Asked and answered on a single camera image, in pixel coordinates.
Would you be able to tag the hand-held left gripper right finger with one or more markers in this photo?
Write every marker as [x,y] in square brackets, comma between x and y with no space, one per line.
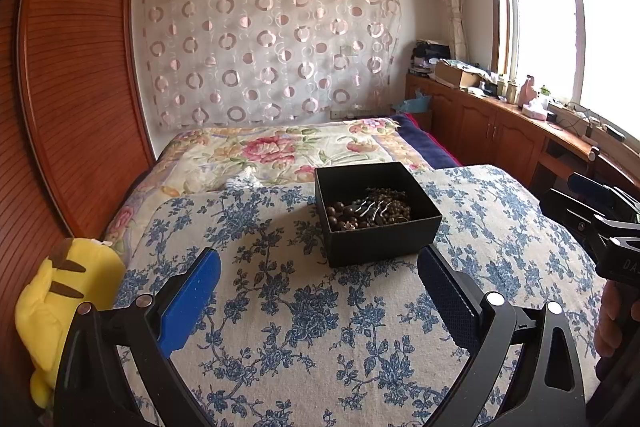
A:
[445,297]

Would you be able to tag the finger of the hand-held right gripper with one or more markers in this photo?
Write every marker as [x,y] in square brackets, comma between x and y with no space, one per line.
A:
[570,217]
[595,189]

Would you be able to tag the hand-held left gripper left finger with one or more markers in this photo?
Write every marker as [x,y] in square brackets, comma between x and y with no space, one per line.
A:
[192,302]

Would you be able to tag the black jewelry box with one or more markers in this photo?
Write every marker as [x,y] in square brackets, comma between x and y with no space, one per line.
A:
[390,242]

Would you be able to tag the person's right hand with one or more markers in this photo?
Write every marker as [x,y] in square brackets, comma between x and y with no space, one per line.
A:
[607,322]

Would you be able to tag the black device on counter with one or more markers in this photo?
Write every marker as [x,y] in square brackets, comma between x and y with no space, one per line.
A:
[614,133]

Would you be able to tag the white tissue pack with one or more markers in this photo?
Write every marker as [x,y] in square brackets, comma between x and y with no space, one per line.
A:
[534,112]

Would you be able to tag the blue floral blanket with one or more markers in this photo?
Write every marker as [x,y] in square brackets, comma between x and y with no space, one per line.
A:
[300,307]

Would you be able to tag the pink figurine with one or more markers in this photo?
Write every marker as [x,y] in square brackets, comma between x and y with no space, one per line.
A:
[527,92]

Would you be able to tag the wooden cabinet counter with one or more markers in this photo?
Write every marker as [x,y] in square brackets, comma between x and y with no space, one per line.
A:
[475,127]

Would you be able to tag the small bottles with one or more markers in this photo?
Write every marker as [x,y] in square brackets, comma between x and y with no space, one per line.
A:
[506,89]

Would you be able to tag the yellow plush toy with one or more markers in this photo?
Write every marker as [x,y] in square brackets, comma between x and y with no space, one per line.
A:
[50,307]

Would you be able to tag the navy blanket with red edge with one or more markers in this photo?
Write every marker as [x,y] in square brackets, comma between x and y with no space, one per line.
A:
[430,147]

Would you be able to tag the pink floral quilt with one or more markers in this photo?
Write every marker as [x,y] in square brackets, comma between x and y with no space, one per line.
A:
[225,152]

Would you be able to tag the cardboard box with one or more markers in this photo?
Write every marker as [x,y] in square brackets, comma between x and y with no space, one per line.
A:
[455,74]

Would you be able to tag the window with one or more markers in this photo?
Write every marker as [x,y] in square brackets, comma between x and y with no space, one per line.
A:
[550,7]

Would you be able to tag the blue plastic bag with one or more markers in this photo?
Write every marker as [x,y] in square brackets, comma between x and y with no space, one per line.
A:
[412,103]

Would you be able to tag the pile of dark clothes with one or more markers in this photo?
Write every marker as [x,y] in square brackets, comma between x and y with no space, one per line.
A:
[430,57]

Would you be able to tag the circle patterned sheer curtain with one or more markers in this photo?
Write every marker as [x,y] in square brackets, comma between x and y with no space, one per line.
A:
[250,47]

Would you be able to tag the wall power strip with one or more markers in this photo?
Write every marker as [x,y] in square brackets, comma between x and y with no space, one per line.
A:
[355,112]

